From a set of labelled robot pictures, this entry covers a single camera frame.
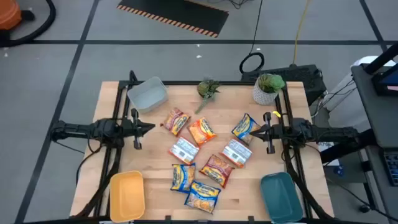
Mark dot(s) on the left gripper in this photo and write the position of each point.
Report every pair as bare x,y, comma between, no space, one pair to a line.
136,133

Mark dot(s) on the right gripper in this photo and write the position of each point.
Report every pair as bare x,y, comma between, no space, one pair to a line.
270,137

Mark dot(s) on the blue Maruchan ramen pack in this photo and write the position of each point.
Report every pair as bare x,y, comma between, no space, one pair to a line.
244,127
202,197
183,178

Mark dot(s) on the orange Maruchan ramen pack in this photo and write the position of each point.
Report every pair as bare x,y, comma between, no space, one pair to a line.
184,151
201,132

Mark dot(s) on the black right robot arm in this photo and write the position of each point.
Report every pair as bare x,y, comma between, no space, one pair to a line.
326,133

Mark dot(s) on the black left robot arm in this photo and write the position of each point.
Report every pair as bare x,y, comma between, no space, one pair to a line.
77,130

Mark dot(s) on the yellow tag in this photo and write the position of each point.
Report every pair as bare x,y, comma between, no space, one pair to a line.
276,114

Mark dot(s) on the grey plastic bin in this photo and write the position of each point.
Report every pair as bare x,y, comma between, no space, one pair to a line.
147,96

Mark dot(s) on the plant in white patterned pot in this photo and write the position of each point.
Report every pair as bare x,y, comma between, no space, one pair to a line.
264,93

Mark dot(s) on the teal plastic bin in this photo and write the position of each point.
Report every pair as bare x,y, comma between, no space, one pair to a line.
281,199

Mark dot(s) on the yellow plastic bin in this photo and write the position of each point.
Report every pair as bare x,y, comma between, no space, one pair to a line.
127,196

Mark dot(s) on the trailing succulent in black pot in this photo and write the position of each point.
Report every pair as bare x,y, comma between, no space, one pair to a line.
207,88

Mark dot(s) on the black table clamp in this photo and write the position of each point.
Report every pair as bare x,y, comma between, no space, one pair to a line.
168,218
251,219

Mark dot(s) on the black hazard-striped floor mat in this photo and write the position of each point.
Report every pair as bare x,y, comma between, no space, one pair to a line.
174,14

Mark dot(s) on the grey cart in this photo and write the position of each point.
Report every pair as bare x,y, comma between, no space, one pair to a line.
379,118

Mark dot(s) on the black monitor on cart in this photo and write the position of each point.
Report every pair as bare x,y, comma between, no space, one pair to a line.
381,82

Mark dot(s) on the black keyboard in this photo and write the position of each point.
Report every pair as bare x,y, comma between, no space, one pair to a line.
392,168

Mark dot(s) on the orange shop vacuum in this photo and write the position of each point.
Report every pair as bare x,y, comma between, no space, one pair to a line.
9,14

